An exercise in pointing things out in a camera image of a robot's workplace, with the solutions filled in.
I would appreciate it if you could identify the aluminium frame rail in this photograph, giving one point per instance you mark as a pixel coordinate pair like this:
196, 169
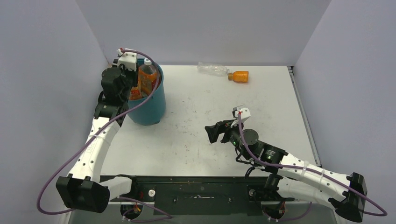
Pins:
305, 119

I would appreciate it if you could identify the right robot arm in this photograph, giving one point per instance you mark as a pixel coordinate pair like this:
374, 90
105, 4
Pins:
295, 178

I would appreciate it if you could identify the orange juice bottle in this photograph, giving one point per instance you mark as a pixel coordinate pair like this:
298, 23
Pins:
239, 76

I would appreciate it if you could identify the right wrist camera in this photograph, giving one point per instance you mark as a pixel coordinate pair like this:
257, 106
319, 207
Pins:
241, 113

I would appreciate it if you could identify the teal plastic bin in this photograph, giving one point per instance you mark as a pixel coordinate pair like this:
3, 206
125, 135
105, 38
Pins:
150, 108

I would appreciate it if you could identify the clear crushed bottle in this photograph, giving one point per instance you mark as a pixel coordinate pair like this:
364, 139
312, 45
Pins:
212, 69

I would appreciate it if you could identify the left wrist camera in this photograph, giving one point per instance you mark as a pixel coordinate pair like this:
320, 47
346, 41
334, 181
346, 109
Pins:
127, 60

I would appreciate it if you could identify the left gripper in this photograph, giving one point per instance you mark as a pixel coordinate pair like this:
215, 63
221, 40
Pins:
133, 73

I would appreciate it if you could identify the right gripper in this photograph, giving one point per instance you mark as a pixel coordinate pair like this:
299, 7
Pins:
214, 130

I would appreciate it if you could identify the large orange tea bottle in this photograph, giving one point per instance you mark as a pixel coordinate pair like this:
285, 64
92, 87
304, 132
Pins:
147, 76

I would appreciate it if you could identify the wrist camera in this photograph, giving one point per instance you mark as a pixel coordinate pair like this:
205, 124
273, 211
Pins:
127, 60
241, 113

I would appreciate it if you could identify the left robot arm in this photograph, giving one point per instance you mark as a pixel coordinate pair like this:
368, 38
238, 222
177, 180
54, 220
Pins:
81, 189

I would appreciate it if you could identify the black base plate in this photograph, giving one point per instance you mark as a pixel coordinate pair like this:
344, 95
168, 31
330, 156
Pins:
188, 195

